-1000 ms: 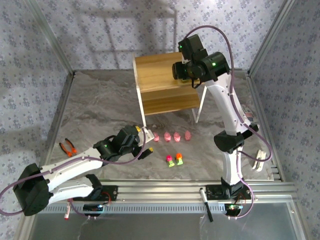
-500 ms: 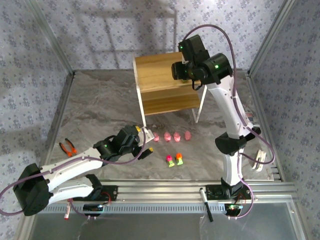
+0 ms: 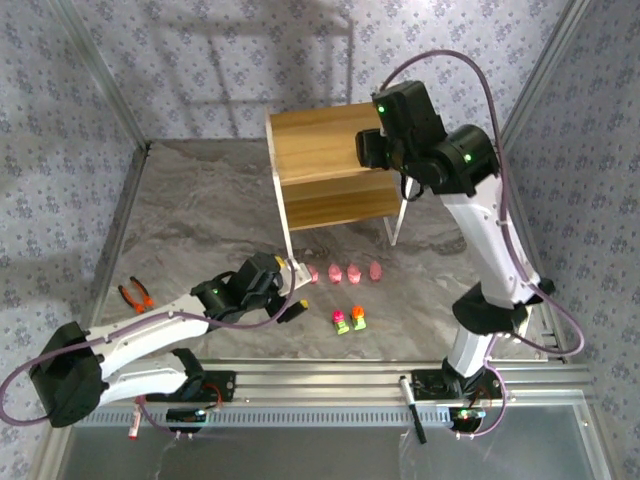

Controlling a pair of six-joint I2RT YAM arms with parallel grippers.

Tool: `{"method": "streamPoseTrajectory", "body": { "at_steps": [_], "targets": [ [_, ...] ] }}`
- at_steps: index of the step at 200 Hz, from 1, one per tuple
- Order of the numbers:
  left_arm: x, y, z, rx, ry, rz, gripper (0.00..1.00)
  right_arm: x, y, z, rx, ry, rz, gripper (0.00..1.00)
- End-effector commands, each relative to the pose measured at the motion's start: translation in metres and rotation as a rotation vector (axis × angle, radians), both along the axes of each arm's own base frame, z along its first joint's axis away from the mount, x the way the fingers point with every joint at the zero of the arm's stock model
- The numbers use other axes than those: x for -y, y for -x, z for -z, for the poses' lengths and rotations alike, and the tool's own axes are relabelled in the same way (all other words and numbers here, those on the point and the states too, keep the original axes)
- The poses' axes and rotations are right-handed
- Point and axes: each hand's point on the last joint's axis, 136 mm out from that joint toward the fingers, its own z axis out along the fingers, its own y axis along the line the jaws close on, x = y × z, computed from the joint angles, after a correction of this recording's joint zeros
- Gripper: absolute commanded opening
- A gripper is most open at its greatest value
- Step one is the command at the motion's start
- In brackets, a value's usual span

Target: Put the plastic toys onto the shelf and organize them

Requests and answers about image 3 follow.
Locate grey glossy panel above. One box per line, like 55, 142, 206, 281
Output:
64, 407, 601, 480

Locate black marker pen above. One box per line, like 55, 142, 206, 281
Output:
398, 375, 429, 445

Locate orange handled pliers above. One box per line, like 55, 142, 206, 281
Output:
118, 276, 155, 315

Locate wooden two-tier shelf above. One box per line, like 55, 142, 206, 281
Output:
263, 102, 420, 265

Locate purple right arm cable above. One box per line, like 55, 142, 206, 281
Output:
372, 48, 586, 440

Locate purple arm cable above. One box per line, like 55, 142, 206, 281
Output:
372, 48, 586, 440
0, 257, 297, 439

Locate aluminium frame post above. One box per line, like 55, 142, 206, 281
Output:
496, 0, 592, 151
49, 0, 152, 151

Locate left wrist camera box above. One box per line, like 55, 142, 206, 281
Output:
279, 257, 314, 292

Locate red marker pen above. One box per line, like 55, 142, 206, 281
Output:
128, 394, 144, 441

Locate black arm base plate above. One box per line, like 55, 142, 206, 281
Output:
142, 369, 237, 404
412, 368, 504, 401

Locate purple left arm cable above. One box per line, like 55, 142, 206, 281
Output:
0, 257, 297, 439

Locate black controller board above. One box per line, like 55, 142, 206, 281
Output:
166, 407, 209, 434
449, 407, 486, 434

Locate aluminium side rail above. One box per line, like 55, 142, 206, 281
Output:
492, 142, 567, 362
62, 144, 151, 369

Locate aluminium mounting rail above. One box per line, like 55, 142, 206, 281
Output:
53, 358, 596, 406

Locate grey slotted cable duct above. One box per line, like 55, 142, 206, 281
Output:
72, 404, 451, 429

